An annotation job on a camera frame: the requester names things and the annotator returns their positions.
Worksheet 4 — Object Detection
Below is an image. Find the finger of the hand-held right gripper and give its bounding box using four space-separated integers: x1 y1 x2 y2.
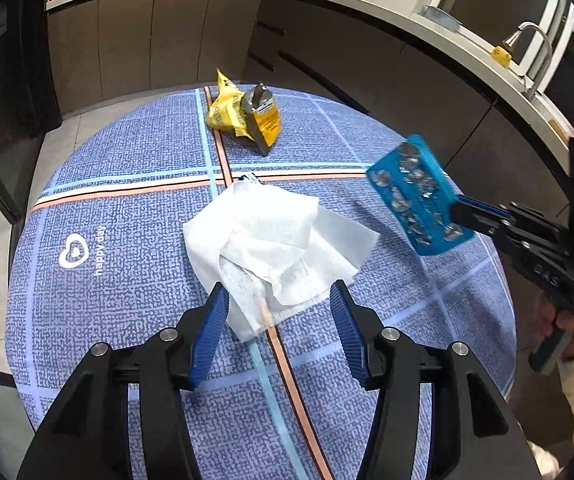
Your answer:
459 198 518 224
450 201 506 241

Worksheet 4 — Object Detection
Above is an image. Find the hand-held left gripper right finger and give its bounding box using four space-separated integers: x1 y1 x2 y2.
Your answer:
329 280 542 480

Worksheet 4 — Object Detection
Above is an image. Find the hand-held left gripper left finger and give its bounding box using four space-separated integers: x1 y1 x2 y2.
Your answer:
17 282 231 480

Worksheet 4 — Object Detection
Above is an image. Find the blue blister pack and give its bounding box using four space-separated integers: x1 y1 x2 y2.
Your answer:
366 134 477 257

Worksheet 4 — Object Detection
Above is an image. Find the white tissue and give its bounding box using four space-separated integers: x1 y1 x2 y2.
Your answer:
183 180 380 344

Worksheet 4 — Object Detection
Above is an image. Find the yellow grey foil packet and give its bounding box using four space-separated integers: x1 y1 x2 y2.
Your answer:
241 82 283 157

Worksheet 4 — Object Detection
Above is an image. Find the round table blue tablecloth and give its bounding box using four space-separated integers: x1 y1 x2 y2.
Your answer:
4 85 518 480

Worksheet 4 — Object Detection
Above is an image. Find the steel kitchen faucet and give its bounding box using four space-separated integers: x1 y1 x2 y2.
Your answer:
503 22 554 101

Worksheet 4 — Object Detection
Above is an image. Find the blue tray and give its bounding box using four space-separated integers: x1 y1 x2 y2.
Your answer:
421 5 460 29

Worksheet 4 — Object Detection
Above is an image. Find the yellow crinkled snack wrapper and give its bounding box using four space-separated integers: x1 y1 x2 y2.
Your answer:
206 69 248 137

